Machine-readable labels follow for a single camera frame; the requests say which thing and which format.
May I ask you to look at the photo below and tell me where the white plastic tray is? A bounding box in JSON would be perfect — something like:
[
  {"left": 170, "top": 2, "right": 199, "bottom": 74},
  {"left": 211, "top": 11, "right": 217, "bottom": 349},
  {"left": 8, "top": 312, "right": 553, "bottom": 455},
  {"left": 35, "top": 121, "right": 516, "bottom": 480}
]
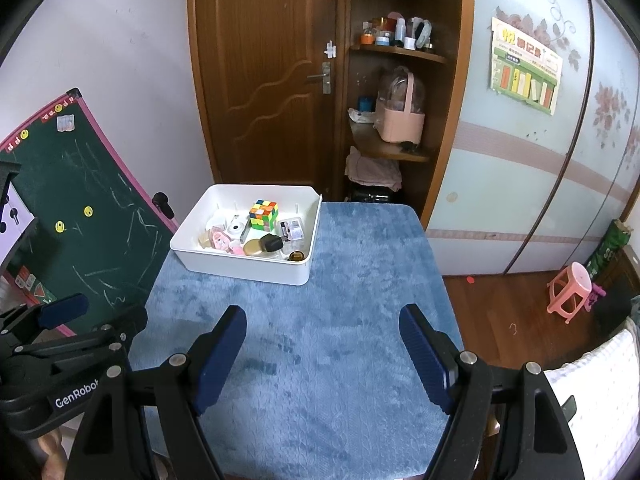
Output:
[{"left": 170, "top": 184, "right": 323, "bottom": 287}]

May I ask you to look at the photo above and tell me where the black chalkboard clamp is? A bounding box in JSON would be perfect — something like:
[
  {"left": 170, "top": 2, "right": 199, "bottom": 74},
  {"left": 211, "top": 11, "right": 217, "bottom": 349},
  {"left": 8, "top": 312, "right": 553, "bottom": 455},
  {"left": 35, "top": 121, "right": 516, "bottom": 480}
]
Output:
[{"left": 152, "top": 191, "right": 176, "bottom": 219}]

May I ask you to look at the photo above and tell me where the floral sliding wardrobe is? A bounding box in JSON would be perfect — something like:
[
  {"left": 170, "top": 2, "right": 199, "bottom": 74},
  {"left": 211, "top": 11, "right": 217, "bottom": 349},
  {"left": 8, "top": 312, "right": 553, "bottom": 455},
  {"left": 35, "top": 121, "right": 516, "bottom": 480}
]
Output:
[{"left": 422, "top": 0, "right": 640, "bottom": 278}]

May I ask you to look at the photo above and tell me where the clear plastic box blue label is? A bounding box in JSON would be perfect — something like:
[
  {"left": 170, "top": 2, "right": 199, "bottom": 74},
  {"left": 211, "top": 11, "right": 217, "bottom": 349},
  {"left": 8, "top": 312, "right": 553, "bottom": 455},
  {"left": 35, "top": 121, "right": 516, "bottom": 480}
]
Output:
[{"left": 280, "top": 217, "right": 306, "bottom": 242}]

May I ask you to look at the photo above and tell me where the person's left forearm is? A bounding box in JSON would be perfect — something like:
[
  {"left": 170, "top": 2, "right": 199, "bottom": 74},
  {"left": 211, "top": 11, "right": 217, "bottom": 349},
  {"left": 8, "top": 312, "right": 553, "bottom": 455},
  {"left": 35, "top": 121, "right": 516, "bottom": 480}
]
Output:
[{"left": 40, "top": 425, "right": 76, "bottom": 480}]

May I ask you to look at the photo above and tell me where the row of cosmetic bottles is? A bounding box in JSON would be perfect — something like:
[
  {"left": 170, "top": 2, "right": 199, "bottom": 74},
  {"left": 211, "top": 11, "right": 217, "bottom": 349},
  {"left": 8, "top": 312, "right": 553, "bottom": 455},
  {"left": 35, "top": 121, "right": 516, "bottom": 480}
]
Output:
[{"left": 361, "top": 10, "right": 435, "bottom": 52}]

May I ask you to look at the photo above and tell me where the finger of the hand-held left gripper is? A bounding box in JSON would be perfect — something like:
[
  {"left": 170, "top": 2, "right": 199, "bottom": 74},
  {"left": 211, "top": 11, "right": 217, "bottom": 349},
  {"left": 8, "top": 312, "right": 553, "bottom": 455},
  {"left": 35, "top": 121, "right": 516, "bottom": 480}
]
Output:
[
  {"left": 0, "top": 292, "right": 90, "bottom": 346},
  {"left": 20, "top": 307, "right": 149, "bottom": 361}
]

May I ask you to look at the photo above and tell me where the brown wooden door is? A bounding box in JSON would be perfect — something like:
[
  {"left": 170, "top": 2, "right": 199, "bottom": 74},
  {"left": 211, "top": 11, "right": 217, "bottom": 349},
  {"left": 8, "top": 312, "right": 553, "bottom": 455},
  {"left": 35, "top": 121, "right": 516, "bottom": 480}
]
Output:
[{"left": 187, "top": 0, "right": 351, "bottom": 201}]

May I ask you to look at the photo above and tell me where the brown wooden shelf unit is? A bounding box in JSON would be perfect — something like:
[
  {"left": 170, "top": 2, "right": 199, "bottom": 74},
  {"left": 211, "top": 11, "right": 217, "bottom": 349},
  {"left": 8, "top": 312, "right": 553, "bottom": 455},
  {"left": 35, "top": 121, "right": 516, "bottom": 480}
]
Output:
[{"left": 340, "top": 0, "right": 476, "bottom": 231}]

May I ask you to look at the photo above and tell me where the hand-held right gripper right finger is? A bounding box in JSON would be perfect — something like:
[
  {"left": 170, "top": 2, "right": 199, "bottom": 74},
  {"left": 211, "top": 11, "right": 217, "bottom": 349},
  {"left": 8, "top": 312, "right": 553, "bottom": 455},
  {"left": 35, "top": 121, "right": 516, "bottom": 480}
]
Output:
[{"left": 399, "top": 304, "right": 586, "bottom": 480}]

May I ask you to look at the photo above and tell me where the pink plastic stool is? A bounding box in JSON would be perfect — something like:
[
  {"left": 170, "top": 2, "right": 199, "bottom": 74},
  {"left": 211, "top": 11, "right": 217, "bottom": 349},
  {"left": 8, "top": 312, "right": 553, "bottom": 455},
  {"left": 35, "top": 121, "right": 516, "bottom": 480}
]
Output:
[{"left": 546, "top": 262, "right": 593, "bottom": 317}]

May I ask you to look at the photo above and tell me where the black bag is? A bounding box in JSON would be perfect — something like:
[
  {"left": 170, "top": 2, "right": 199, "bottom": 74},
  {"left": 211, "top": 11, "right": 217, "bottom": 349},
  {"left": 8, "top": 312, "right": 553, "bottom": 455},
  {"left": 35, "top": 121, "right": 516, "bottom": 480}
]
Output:
[{"left": 347, "top": 185, "right": 398, "bottom": 204}]

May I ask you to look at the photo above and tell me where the metal door handle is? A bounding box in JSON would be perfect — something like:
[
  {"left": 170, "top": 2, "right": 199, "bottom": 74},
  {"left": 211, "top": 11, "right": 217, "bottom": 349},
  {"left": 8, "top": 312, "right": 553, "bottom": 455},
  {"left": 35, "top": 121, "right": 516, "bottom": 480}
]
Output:
[{"left": 306, "top": 61, "right": 333, "bottom": 95}]

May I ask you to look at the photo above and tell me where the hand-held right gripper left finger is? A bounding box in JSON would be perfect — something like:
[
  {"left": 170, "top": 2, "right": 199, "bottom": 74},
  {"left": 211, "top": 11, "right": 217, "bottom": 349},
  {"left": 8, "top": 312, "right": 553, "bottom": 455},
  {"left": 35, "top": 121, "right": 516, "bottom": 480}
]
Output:
[{"left": 65, "top": 305, "right": 247, "bottom": 480}]

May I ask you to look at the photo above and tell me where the wall poster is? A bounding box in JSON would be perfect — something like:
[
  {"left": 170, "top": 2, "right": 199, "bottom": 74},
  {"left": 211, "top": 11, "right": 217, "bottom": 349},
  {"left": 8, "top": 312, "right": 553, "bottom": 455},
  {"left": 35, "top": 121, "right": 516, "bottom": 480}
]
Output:
[{"left": 489, "top": 7, "right": 564, "bottom": 116}]

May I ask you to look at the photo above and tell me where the white instant camera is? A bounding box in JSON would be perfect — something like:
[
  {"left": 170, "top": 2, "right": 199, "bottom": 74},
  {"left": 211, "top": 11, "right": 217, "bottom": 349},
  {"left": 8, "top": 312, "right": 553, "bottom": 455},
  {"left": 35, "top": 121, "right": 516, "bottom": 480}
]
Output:
[{"left": 222, "top": 213, "right": 251, "bottom": 238}]

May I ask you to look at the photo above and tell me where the pink folded cloth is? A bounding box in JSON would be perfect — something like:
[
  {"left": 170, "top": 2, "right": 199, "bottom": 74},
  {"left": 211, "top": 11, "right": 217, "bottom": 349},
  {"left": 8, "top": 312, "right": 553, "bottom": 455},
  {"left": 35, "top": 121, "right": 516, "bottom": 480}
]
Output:
[{"left": 345, "top": 146, "right": 403, "bottom": 191}]

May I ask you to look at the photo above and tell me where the blue fluffy table cloth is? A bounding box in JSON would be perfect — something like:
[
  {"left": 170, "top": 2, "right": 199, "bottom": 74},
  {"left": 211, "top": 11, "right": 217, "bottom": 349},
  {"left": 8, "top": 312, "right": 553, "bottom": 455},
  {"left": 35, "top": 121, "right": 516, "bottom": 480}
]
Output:
[{"left": 127, "top": 201, "right": 466, "bottom": 480}]

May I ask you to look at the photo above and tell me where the white quilted cushion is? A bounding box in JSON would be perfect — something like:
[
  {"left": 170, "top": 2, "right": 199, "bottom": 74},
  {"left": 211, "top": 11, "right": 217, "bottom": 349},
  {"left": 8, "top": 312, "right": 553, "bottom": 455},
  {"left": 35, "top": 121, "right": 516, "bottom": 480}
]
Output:
[{"left": 542, "top": 320, "right": 640, "bottom": 480}]

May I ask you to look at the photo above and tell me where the colourful puzzle cube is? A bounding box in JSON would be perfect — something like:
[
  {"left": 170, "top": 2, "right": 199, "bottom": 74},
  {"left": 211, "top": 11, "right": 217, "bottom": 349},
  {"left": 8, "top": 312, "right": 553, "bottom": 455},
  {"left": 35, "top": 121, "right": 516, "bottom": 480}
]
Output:
[{"left": 248, "top": 200, "right": 279, "bottom": 231}]

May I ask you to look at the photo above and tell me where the green packet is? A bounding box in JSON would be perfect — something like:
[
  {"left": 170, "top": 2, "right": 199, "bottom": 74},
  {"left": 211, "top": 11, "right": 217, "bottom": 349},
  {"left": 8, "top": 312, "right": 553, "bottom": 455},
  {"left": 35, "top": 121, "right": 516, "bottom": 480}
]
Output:
[{"left": 585, "top": 219, "right": 633, "bottom": 281}]

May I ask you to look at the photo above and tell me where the green chalkboard pink frame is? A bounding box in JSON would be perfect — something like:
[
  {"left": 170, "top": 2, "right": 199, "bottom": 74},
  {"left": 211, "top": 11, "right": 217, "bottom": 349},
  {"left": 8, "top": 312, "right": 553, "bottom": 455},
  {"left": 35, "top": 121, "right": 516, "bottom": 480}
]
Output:
[{"left": 0, "top": 87, "right": 178, "bottom": 338}]

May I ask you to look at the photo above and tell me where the pink storage basket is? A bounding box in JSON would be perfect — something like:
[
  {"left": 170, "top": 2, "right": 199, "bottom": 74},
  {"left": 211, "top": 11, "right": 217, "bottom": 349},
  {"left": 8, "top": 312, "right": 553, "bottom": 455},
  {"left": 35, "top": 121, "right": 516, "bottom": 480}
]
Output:
[{"left": 376, "top": 66, "right": 427, "bottom": 143}]

